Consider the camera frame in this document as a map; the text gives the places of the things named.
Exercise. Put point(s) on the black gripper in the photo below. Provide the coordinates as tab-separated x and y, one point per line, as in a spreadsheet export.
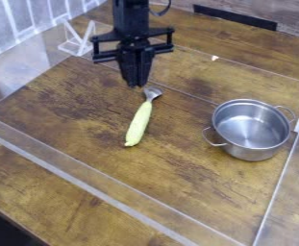
132	32

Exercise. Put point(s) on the green handled metal spoon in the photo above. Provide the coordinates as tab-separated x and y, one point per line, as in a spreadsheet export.
141	119

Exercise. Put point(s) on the small steel pot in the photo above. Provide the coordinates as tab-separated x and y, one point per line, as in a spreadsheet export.
250	129

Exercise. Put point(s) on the black strip on table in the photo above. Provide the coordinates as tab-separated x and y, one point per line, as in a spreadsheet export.
235	17

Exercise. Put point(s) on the clear acrylic triangle bracket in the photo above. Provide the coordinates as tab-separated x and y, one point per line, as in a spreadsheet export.
76	45

